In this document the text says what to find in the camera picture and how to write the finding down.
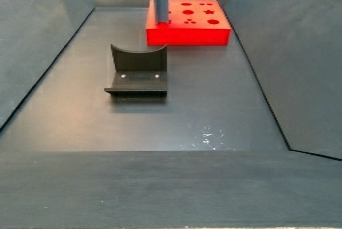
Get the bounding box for black curved holder stand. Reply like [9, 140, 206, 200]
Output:
[104, 46, 167, 95]

